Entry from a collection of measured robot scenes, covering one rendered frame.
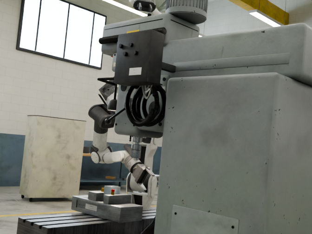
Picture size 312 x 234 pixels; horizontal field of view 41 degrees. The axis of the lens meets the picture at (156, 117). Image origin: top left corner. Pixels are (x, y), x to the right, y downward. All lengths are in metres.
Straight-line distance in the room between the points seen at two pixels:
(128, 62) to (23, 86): 8.71
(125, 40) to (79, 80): 9.49
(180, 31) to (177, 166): 0.69
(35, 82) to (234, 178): 9.24
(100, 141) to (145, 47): 1.16
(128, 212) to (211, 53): 0.81
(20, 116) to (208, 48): 8.74
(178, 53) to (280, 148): 0.67
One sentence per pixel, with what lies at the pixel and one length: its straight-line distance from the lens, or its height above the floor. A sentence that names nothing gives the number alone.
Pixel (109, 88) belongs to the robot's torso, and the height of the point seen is 1.61.
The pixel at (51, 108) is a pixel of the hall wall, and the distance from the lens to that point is 10.75.
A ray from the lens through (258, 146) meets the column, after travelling 1.47.
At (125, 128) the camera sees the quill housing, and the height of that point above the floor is 1.34.
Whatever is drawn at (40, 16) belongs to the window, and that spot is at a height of 4.05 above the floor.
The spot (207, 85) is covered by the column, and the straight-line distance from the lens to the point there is 1.62.
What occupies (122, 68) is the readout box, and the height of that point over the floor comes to 1.58.
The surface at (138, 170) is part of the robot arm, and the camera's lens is 2.47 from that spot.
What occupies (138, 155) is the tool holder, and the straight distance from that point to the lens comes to 2.14.
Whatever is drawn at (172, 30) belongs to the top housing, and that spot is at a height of 1.81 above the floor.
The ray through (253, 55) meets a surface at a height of 1.65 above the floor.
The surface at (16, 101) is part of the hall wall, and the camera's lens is 10.28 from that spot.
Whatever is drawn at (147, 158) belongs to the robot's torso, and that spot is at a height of 1.18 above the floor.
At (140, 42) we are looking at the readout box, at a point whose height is 1.68.
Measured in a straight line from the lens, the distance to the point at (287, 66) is 1.60.
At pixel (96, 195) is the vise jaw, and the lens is 2.05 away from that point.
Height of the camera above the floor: 1.28
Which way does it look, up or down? 4 degrees up
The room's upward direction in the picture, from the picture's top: 5 degrees clockwise
